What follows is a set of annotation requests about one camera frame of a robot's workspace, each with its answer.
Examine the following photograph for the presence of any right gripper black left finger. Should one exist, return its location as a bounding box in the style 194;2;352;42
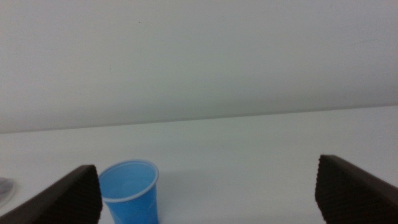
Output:
0;164;104;224

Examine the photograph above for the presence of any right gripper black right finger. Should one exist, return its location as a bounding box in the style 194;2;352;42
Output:
314;154;398;224

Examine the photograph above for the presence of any blue plastic cup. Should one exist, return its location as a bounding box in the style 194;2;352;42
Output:
98;159;160;224

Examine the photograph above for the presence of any round grey cup mat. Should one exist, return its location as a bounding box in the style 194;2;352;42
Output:
0;177;16;208

